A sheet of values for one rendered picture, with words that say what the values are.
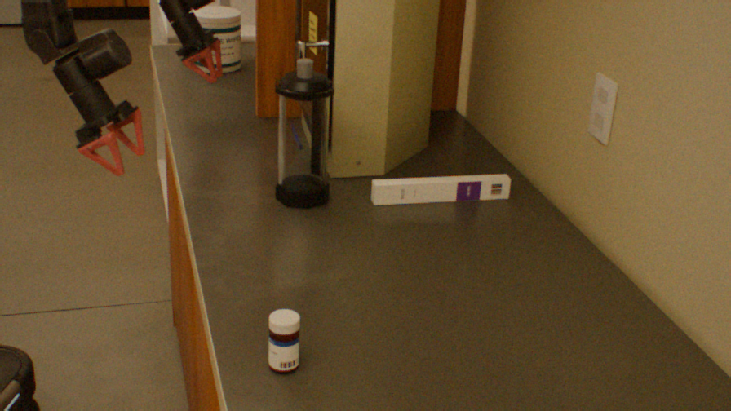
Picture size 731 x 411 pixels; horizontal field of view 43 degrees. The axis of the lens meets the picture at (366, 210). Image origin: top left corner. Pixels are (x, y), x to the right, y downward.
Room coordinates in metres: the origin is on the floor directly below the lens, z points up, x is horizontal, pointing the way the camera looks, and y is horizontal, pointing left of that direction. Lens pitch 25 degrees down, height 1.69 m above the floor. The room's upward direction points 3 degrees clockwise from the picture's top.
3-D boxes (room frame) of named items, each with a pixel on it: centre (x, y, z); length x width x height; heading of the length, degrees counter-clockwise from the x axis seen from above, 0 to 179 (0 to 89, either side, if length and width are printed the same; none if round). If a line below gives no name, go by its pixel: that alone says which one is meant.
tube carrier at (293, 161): (1.62, 0.12, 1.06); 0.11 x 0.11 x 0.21
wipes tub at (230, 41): (2.43, 0.42, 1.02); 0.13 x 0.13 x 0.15
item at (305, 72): (1.62, 0.12, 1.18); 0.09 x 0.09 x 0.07
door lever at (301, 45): (1.76, 0.13, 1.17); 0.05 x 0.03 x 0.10; 106
